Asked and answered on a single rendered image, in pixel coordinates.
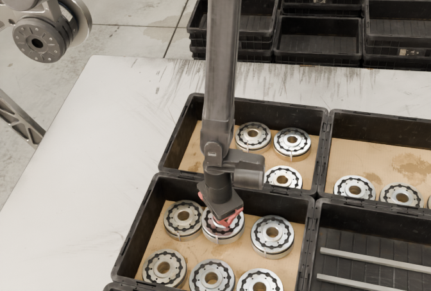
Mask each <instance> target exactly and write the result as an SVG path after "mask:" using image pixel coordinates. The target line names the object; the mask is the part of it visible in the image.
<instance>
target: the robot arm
mask: <svg viewBox="0 0 431 291"><path fill-rule="evenodd" d="M46 1H48V0H2V2H3V3H4V4H5V5H6V6H7V7H9V8H11V9H12V10H15V11H19V12H22V11H27V10H30V9H33V8H35V7H37V6H38V5H39V4H41V3H44V2H46ZM241 1H242V0H208V13H207V46H206V64H205V97H204V105H203V113H202V125H201V130H200V144H199V147H200V151H201V153H202V154H203V156H204V157H205V159H204V161H203V172H204V177H205V180H204V181H202V182H200V183H198V184H197V189H199V191H200V192H198V195H199V197H200V198H201V200H202V201H203V202H204V203H205V204H206V206H207V207H208V209H209V210H210V212H211V213H212V215H213V216H214V219H215V220H216V221H217V223H219V224H221V225H223V226H224V227H228V226H230V225H231V223H232V222H233V220H234V218H236V216H238V214H240V212H241V211H243V206H244V205H243V201H242V199H241V198H240V197H239V196H238V194H237V193H236V191H235V190H234V189H233V188H232V182H234V186H235V187H241V188H252V189H257V190H262V189H263V186H264V176H265V167H266V164H265V157H264V156H263V155H261V154H254V153H247V152H243V151H242V149H231V148H230V145H231V143H232V140H233V136H234V127H235V119H234V113H235V105H234V99H235V82H236V72H237V55H238V45H239V28H240V18H241ZM231 173H232V176H231ZM227 218H229V220H228V222H225V221H224V220H225V219H227Z"/></svg>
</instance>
